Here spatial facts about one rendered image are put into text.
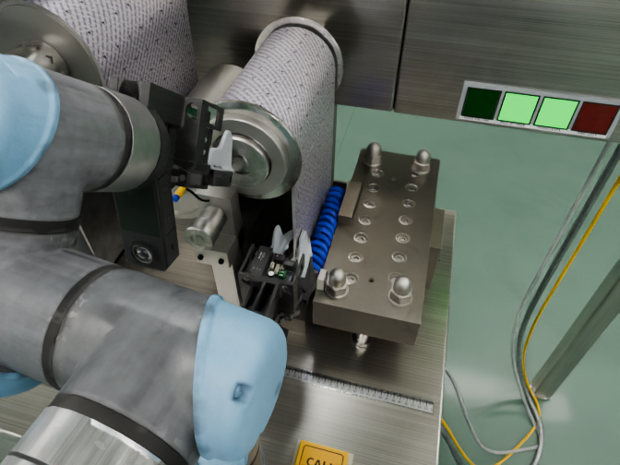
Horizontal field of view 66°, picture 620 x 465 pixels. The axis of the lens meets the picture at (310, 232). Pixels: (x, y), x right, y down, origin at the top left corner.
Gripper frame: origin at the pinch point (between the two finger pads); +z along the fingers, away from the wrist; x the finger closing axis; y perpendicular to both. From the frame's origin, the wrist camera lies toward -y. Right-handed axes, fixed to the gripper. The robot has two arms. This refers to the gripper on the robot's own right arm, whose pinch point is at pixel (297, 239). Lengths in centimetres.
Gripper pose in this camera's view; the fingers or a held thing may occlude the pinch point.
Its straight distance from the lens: 71.4
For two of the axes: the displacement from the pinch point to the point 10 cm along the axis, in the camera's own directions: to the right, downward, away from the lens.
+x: -9.7, -1.8, 1.8
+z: 2.5, -6.9, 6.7
